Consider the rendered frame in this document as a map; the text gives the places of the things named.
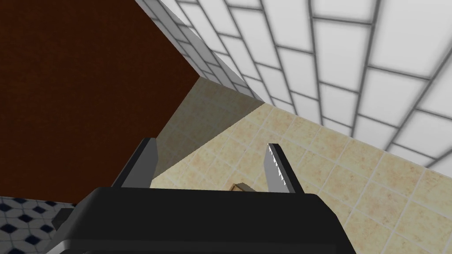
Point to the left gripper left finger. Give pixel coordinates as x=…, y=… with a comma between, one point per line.
x=139, y=169

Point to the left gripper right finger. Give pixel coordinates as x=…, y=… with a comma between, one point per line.
x=280, y=176

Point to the dark brown cabinet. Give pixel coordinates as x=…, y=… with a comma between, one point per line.
x=81, y=91

